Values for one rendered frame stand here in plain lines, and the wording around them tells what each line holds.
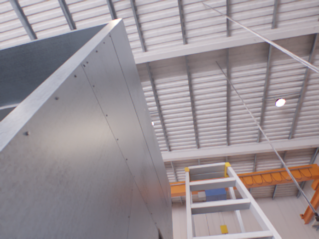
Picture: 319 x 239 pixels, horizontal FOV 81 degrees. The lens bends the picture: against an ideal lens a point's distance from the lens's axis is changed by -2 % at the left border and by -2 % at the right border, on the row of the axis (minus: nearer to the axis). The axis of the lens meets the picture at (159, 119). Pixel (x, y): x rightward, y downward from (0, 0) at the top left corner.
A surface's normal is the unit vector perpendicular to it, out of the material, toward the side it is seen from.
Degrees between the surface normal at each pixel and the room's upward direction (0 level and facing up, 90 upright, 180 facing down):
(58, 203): 90
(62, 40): 180
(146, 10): 177
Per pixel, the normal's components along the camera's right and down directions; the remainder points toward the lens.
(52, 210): 0.98, -0.16
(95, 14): 0.06, 0.58
